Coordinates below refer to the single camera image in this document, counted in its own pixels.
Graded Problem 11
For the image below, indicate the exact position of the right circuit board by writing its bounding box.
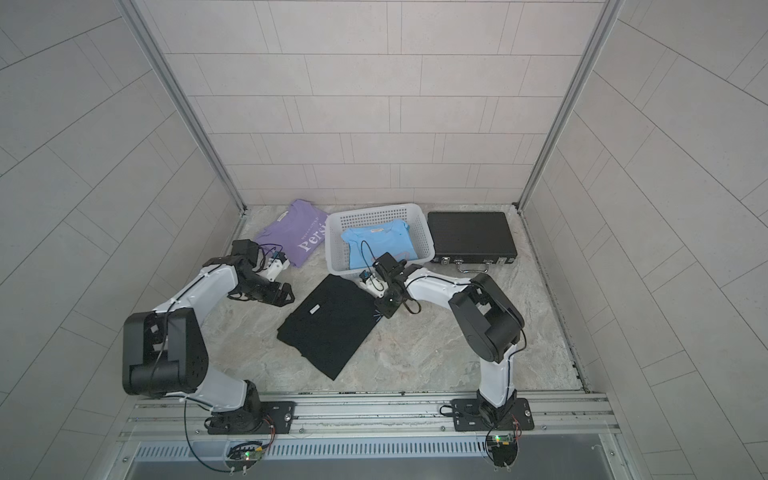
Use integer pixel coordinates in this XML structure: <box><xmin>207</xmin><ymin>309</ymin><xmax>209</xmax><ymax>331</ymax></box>
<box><xmin>485</xmin><ymin>434</ymin><xmax>519</xmax><ymax>468</ymax></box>

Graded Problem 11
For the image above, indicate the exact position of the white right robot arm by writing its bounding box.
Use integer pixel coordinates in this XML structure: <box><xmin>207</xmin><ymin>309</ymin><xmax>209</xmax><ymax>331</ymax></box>
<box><xmin>373</xmin><ymin>253</ymin><xmax>527</xmax><ymax>426</ymax></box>

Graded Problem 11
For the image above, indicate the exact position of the left circuit board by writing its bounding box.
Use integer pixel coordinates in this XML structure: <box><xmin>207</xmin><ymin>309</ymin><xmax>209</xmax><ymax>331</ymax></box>
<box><xmin>225</xmin><ymin>441</ymin><xmax>264</xmax><ymax>475</ymax></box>

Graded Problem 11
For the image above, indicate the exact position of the purple folded t-shirt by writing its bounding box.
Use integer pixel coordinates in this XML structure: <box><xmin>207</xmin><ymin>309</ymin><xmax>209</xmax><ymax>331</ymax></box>
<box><xmin>254</xmin><ymin>199</ymin><xmax>328</xmax><ymax>268</ymax></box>

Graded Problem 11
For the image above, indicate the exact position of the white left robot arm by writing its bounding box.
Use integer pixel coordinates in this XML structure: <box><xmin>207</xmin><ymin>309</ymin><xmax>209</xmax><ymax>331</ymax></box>
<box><xmin>122</xmin><ymin>239</ymin><xmax>296</xmax><ymax>435</ymax></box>

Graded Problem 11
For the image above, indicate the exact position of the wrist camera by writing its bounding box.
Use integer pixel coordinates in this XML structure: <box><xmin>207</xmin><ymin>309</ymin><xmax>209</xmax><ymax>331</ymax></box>
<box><xmin>259</xmin><ymin>252</ymin><xmax>290</xmax><ymax>282</ymax></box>
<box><xmin>359</xmin><ymin>270</ymin><xmax>388</xmax><ymax>298</ymax></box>

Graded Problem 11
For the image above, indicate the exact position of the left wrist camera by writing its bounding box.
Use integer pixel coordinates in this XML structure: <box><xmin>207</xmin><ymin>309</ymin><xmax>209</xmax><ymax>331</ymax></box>
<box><xmin>259</xmin><ymin>252</ymin><xmax>290</xmax><ymax>282</ymax></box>

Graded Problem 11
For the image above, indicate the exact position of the light blue t-shirt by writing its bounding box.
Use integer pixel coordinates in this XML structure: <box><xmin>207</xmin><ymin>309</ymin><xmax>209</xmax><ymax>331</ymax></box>
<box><xmin>341</xmin><ymin>219</ymin><xmax>418</xmax><ymax>269</ymax></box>

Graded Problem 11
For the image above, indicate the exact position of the black hard case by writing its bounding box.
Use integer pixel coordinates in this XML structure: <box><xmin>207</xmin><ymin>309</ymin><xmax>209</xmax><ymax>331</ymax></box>
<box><xmin>427</xmin><ymin>211</ymin><xmax>518</xmax><ymax>265</ymax></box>

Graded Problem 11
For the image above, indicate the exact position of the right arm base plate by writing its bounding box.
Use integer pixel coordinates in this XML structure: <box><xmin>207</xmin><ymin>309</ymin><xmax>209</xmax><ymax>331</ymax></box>
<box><xmin>449</xmin><ymin>397</ymin><xmax>535</xmax><ymax>432</ymax></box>

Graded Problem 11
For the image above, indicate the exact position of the aluminium mounting rail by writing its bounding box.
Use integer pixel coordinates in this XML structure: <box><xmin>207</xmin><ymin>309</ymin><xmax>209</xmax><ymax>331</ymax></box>
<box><xmin>116</xmin><ymin>391</ymin><xmax>622</xmax><ymax>444</ymax></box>

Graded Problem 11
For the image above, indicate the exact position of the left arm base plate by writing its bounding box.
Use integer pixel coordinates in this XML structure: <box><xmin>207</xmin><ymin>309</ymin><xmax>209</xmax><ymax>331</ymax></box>
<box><xmin>204</xmin><ymin>401</ymin><xmax>296</xmax><ymax>435</ymax></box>

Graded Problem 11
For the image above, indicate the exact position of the black t-shirt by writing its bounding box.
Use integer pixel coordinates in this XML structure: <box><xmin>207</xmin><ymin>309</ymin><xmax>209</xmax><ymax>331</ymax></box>
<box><xmin>277</xmin><ymin>275</ymin><xmax>382</xmax><ymax>380</ymax></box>

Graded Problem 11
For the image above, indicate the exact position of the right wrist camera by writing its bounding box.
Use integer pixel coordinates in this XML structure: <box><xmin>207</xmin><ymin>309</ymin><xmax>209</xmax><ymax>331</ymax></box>
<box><xmin>359</xmin><ymin>270</ymin><xmax>388</xmax><ymax>298</ymax></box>

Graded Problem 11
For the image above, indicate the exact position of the left black cable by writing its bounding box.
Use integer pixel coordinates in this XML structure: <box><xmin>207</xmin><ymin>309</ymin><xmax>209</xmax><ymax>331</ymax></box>
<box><xmin>182</xmin><ymin>398</ymin><xmax>241</xmax><ymax>474</ymax></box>

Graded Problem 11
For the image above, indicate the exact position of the white plastic laundry basket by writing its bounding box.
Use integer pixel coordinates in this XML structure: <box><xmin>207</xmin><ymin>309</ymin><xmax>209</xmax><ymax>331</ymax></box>
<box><xmin>325</xmin><ymin>203</ymin><xmax>435</xmax><ymax>279</ymax></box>

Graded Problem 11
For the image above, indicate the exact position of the circuit board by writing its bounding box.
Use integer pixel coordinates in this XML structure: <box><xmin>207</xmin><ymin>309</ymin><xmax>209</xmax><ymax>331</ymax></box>
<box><xmin>225</xmin><ymin>441</ymin><xmax>264</xmax><ymax>475</ymax></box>
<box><xmin>485</xmin><ymin>434</ymin><xmax>519</xmax><ymax>468</ymax></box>

